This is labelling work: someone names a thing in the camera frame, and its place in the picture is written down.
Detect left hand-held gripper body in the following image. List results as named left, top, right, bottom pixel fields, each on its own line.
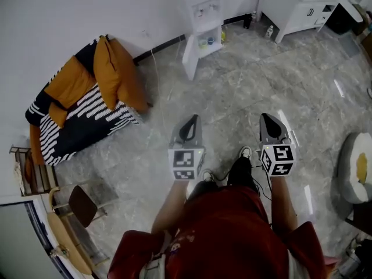
left=167, top=142, right=206, bottom=181

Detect person's black trousers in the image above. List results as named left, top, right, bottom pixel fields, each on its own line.
left=185, top=155, right=261, bottom=203

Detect large orange cushion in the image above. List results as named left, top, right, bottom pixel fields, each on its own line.
left=93, top=36, right=123, bottom=112

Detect person's left white shoe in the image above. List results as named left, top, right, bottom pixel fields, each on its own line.
left=201, top=169, right=216, bottom=183

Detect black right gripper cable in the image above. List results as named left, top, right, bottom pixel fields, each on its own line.
left=251, top=163, right=274, bottom=202

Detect person's left forearm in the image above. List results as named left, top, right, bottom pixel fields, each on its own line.
left=151, top=180, right=189, bottom=235

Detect black white striped blanket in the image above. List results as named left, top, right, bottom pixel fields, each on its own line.
left=25, top=36, right=141, bottom=167

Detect wooden rack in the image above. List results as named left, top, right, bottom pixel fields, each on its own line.
left=10, top=145, right=59, bottom=197

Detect orange sofa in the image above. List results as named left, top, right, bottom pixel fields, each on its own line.
left=25, top=35, right=153, bottom=167

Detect white sink cabinet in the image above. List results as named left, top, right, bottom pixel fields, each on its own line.
left=257, top=0, right=364, bottom=44

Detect white chest strap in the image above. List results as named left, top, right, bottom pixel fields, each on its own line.
left=141, top=230, right=173, bottom=279

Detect small orange cushion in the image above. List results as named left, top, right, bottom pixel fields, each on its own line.
left=48, top=102, right=70, bottom=129

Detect person's white shoe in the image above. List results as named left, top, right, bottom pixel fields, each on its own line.
left=238, top=146, right=253, bottom=160
left=201, top=169, right=216, bottom=183

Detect person's right forearm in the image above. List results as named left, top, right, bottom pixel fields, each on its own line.
left=269, top=175, right=299, bottom=233

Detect person's right white shoe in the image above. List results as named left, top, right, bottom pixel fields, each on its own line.
left=238, top=146, right=253, bottom=160

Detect fried egg shaped cushion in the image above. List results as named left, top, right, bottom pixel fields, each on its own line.
left=337, top=131, right=372, bottom=205

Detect wooden chair with brown seat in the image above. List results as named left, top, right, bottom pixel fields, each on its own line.
left=46, top=180, right=110, bottom=276

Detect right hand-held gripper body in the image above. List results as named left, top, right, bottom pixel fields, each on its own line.
left=257, top=137, right=297, bottom=178

